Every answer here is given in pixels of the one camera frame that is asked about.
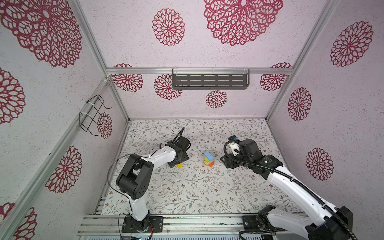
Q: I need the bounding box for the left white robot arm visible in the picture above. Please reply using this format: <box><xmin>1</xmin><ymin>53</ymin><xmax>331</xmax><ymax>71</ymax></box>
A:
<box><xmin>116</xmin><ymin>137</ymin><xmax>191</xmax><ymax>233</ymax></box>

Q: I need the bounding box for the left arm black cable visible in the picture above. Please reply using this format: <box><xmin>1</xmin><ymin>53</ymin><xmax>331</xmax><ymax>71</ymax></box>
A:
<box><xmin>107</xmin><ymin>127</ymin><xmax>186</xmax><ymax>240</ymax></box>

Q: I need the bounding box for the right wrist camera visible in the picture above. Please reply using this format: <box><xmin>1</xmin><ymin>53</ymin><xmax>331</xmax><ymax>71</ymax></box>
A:
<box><xmin>229</xmin><ymin>136</ymin><xmax>240</xmax><ymax>157</ymax></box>

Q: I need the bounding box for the black wire wall basket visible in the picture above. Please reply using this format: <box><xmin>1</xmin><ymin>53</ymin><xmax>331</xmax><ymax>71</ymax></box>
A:
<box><xmin>78</xmin><ymin>95</ymin><xmax>113</xmax><ymax>139</ymax></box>

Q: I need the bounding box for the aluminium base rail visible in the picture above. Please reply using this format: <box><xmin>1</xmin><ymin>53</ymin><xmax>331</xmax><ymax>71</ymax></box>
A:
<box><xmin>76</xmin><ymin>212</ymin><xmax>301</xmax><ymax>236</ymax></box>

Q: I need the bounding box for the blue wood block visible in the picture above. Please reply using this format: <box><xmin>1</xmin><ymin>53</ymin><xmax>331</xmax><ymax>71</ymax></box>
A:
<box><xmin>205</xmin><ymin>152</ymin><xmax>215</xmax><ymax>161</ymax></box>

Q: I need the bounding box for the dark grey wall shelf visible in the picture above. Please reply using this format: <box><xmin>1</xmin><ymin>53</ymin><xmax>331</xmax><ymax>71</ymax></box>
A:
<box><xmin>171</xmin><ymin>69</ymin><xmax>250</xmax><ymax>90</ymax></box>

